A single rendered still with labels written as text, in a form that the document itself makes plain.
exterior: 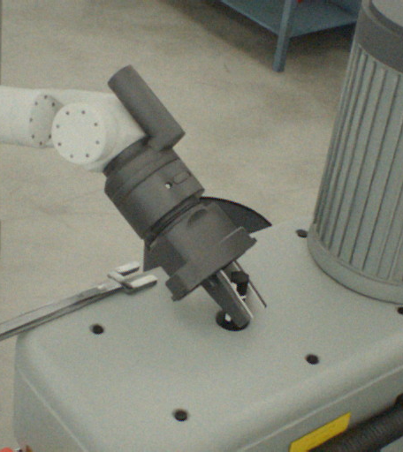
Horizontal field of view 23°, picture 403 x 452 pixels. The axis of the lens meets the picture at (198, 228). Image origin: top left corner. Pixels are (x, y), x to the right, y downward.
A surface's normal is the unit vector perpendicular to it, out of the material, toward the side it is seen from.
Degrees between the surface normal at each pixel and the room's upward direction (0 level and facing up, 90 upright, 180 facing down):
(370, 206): 90
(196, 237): 30
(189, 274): 52
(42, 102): 79
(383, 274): 90
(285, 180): 0
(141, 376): 0
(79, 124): 72
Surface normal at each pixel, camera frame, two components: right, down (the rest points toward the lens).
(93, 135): -0.39, 0.18
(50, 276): 0.13, -0.81
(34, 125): 0.92, 0.16
